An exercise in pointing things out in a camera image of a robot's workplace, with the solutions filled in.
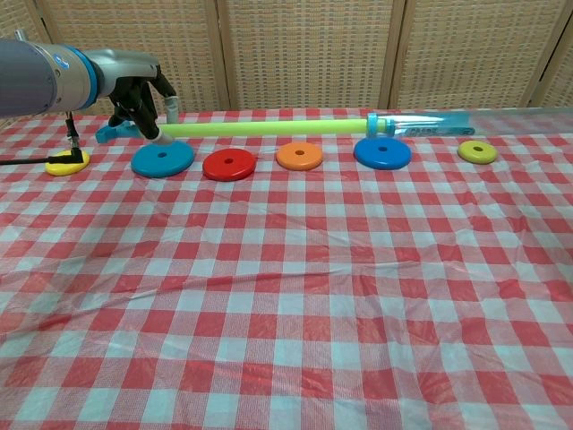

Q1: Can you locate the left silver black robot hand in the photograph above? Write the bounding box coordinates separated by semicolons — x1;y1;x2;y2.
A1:
101;49;181;148

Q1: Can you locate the green stacking pole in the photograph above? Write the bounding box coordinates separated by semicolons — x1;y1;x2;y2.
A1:
95;116;372;146

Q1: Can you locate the green stacking rod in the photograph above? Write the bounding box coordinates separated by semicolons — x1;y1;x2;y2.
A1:
366;111;477;140

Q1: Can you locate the woven rattan screen panel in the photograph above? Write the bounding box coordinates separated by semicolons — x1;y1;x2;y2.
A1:
523;13;573;108
0;0;50;46
35;0;230;114
218;0;406;111
388;0;572;111

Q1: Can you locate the large teal disc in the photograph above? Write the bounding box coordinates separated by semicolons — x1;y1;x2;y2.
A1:
130;139;196;179

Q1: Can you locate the small yellow disc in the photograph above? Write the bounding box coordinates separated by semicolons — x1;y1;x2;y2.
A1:
45;150;91;177

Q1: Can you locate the red disc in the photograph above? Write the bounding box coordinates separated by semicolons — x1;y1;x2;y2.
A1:
201;149;258;183

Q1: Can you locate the orange disc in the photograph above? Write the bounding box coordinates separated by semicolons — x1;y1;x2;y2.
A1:
275;142;324;172

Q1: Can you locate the large blue disc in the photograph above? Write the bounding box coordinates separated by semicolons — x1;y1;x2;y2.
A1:
353;137;413;171

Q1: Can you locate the red white checkered tablecloth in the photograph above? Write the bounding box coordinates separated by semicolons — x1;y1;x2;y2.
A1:
0;106;573;430

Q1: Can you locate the small olive-yellow disc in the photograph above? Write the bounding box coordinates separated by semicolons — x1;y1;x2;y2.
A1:
457;140;500;166

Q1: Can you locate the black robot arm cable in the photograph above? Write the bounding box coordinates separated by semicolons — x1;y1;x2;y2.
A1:
0;111;85;168

